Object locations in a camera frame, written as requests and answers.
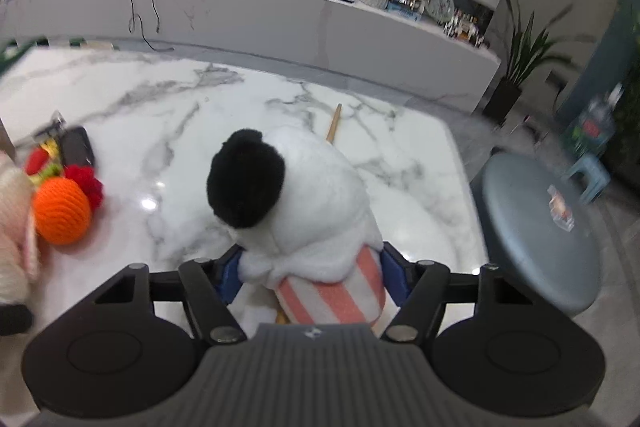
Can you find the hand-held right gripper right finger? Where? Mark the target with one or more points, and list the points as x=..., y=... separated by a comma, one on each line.
x=396, y=274

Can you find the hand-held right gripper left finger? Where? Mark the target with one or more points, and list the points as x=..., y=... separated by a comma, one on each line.
x=229, y=277

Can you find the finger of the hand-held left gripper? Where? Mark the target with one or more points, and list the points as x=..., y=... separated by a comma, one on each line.
x=12, y=319

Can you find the pink plush toy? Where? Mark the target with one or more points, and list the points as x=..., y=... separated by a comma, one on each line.
x=14, y=227

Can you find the panda ice cream plush toy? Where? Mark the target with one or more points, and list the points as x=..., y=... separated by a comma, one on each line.
x=320, y=207

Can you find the orange crocheted ball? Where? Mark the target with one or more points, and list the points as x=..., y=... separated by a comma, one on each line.
x=62, y=213

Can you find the red crocheted strawberry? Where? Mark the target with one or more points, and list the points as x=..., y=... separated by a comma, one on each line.
x=37, y=159

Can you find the white marble desktop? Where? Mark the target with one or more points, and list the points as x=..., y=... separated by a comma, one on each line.
x=175, y=107

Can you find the grey round stool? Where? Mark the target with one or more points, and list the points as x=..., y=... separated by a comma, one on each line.
x=535, y=237

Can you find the red crocheted flower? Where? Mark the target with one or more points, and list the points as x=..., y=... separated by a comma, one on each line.
x=87, y=184

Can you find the wooden stick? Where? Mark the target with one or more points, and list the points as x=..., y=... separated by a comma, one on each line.
x=334, y=122

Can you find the small clear packet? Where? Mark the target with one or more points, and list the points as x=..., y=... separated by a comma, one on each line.
x=560, y=207

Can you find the black phone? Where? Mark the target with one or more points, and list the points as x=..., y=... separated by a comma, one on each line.
x=76, y=148

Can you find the small metal clip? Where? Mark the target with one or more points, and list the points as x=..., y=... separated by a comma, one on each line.
x=52, y=122

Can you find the blue plastic stool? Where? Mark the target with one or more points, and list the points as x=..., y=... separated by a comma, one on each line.
x=590, y=177

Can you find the potted plant black pot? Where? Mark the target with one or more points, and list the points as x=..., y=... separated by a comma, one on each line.
x=520, y=67

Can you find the large water bottle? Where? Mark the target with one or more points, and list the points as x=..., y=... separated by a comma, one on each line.
x=592, y=127

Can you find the group of small figurines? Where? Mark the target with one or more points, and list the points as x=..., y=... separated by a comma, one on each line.
x=467, y=28

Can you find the white marble tv cabinet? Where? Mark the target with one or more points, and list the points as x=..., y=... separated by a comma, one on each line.
x=250, y=12

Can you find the glass plate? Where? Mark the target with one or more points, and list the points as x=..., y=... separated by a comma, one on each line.
x=441, y=4

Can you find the green bushy plant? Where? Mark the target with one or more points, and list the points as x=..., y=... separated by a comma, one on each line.
x=627, y=127

